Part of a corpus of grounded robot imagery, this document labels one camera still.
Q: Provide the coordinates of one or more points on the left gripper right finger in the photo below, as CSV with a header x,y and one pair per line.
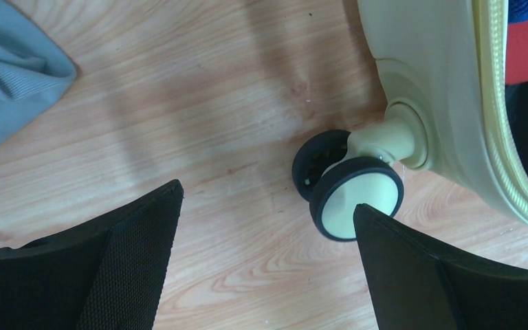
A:
x,y
419,282

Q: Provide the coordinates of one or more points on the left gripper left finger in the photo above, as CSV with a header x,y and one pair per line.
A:
x,y
106,273

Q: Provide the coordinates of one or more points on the cream suitcase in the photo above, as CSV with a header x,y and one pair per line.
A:
x,y
441,65

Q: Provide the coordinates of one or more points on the blue cloth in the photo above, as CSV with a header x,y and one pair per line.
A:
x,y
517,11

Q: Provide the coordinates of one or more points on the grey crumpled cloth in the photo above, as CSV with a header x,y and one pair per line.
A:
x,y
34,72

